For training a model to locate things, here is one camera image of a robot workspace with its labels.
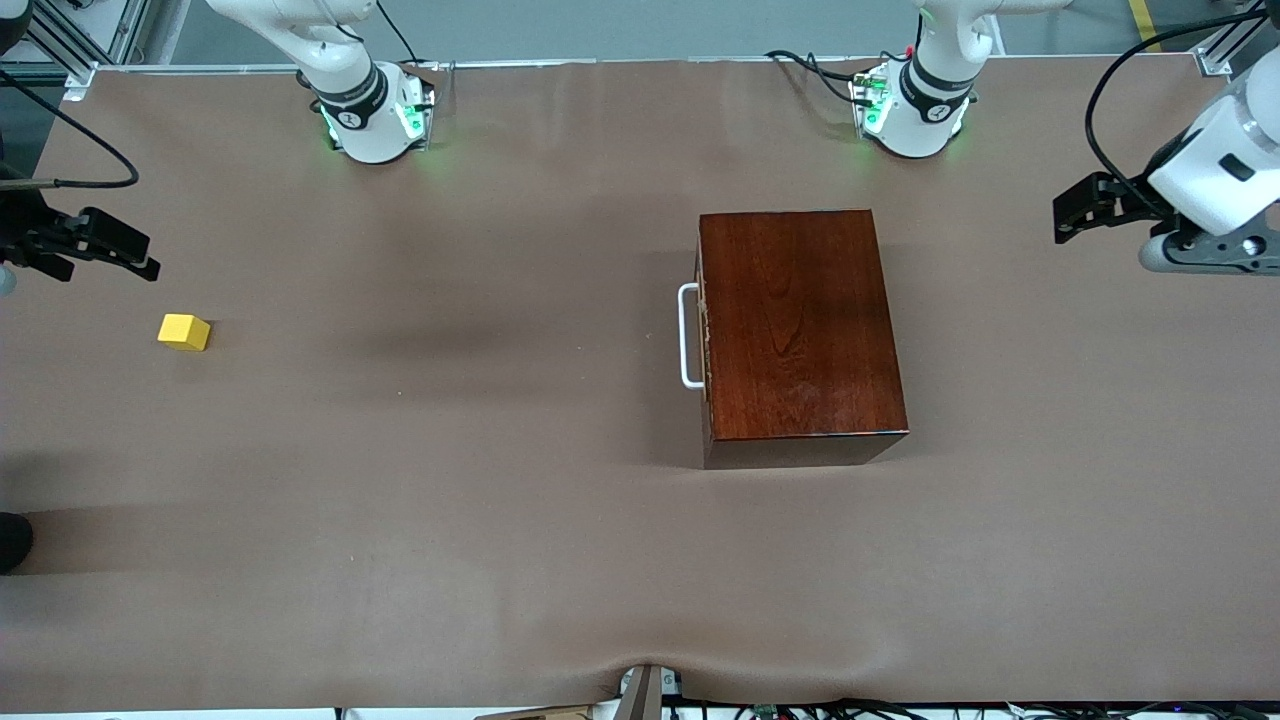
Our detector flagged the yellow block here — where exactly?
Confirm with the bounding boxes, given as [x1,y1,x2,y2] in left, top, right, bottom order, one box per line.
[157,313,212,352]

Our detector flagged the wooden drawer with white handle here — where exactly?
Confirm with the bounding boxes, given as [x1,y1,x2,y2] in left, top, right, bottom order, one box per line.
[678,235,713,469]

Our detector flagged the dark wooden drawer cabinet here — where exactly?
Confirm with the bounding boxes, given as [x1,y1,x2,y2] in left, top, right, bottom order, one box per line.
[697,209,909,469]

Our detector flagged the black round object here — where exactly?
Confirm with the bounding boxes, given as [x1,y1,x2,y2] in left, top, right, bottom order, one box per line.
[0,512,34,576]

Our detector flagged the brown table mat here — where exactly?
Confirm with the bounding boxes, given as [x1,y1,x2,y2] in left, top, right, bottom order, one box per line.
[0,55,1280,713]

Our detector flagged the grey table clamp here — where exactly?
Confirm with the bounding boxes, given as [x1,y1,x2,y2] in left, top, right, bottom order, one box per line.
[615,663,681,720]

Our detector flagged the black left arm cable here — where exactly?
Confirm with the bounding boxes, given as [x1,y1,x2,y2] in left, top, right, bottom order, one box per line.
[1085,8,1280,216]

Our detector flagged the aluminium frame profile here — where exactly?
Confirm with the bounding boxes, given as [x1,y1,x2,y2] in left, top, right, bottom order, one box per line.
[0,0,151,101]
[1195,0,1280,76]

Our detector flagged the black base cables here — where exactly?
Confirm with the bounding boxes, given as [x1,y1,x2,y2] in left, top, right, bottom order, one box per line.
[765,48,871,106]

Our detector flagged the black base cable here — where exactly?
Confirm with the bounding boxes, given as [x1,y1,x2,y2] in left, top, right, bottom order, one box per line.
[375,0,421,66]

